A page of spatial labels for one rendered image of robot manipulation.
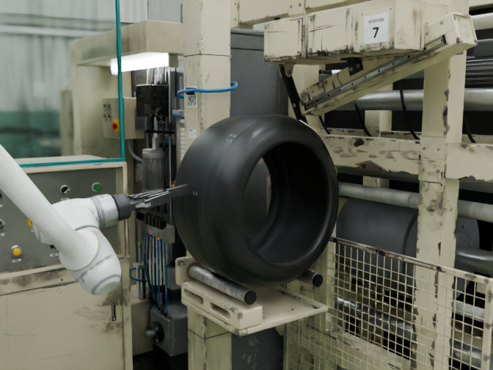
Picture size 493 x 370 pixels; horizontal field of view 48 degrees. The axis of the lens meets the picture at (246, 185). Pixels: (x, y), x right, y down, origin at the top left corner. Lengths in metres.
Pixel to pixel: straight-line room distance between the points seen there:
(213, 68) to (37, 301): 1.03
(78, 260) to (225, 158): 0.52
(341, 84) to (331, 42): 0.21
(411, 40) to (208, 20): 0.70
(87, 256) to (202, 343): 0.90
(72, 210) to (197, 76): 0.74
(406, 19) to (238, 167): 0.64
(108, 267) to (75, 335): 0.88
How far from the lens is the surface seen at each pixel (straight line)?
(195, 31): 1.98
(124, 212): 1.52
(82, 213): 1.46
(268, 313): 1.84
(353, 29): 1.76
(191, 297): 1.96
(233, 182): 1.57
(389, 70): 1.82
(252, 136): 1.63
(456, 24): 1.71
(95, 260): 1.34
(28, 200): 1.26
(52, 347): 2.18
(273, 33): 2.04
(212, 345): 2.15
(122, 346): 2.29
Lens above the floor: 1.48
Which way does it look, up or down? 8 degrees down
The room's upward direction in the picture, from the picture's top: straight up
